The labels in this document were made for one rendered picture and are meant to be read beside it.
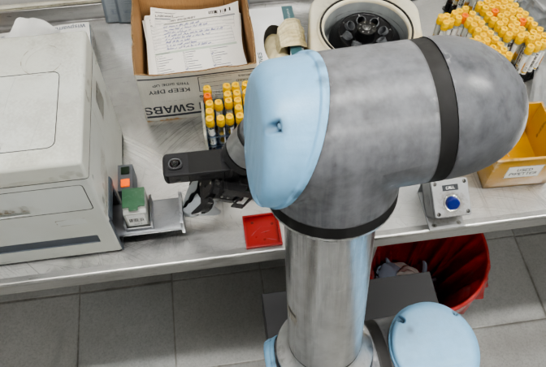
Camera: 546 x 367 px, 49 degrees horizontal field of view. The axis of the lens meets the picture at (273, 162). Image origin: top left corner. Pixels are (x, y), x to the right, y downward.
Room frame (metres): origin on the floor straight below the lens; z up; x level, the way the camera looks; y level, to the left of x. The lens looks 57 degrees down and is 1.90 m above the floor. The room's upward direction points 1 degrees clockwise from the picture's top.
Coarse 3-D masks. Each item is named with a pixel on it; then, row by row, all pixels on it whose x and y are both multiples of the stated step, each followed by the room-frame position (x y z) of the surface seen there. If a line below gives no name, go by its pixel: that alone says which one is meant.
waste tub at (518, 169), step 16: (528, 112) 0.75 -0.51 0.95; (544, 112) 0.73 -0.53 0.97; (528, 128) 0.75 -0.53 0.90; (544, 128) 0.71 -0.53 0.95; (528, 144) 0.72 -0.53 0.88; (544, 144) 0.69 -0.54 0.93; (512, 160) 0.62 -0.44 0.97; (528, 160) 0.62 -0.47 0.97; (544, 160) 0.63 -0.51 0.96; (480, 176) 0.64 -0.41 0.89; (496, 176) 0.62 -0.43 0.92; (512, 176) 0.62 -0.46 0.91; (528, 176) 0.62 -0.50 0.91; (544, 176) 0.63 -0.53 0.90
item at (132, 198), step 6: (126, 192) 0.54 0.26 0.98; (132, 192) 0.54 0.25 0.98; (138, 192) 0.54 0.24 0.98; (144, 192) 0.54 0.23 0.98; (126, 198) 0.52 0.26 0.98; (132, 198) 0.52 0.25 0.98; (138, 198) 0.52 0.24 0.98; (144, 198) 0.53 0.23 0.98; (126, 204) 0.51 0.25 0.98; (132, 204) 0.51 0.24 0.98; (138, 204) 0.51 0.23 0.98; (144, 204) 0.51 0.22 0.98; (132, 210) 0.50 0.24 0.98
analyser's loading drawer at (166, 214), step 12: (180, 192) 0.56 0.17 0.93; (156, 204) 0.55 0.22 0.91; (168, 204) 0.55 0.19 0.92; (180, 204) 0.54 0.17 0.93; (120, 216) 0.52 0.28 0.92; (156, 216) 0.53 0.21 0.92; (168, 216) 0.53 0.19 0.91; (180, 216) 0.52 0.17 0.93; (120, 228) 0.50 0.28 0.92; (132, 228) 0.49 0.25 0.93; (144, 228) 0.50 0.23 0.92; (156, 228) 0.50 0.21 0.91; (168, 228) 0.50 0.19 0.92; (180, 228) 0.50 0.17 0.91
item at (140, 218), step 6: (126, 210) 0.51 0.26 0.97; (138, 210) 0.51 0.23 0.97; (144, 210) 0.51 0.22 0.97; (126, 216) 0.50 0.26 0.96; (132, 216) 0.50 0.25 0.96; (138, 216) 0.50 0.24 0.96; (144, 216) 0.50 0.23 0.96; (132, 222) 0.50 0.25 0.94; (138, 222) 0.50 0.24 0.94; (144, 222) 0.50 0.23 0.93
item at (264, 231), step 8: (248, 216) 0.54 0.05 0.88; (256, 216) 0.55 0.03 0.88; (264, 216) 0.55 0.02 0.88; (272, 216) 0.55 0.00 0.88; (248, 224) 0.53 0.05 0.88; (256, 224) 0.53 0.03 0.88; (264, 224) 0.53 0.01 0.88; (272, 224) 0.53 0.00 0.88; (248, 232) 0.51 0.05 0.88; (256, 232) 0.51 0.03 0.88; (264, 232) 0.51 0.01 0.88; (272, 232) 0.51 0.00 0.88; (280, 232) 0.51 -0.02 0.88; (248, 240) 0.50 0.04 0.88; (256, 240) 0.50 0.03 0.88; (264, 240) 0.50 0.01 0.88; (272, 240) 0.50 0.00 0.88; (280, 240) 0.49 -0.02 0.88; (248, 248) 0.48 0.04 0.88
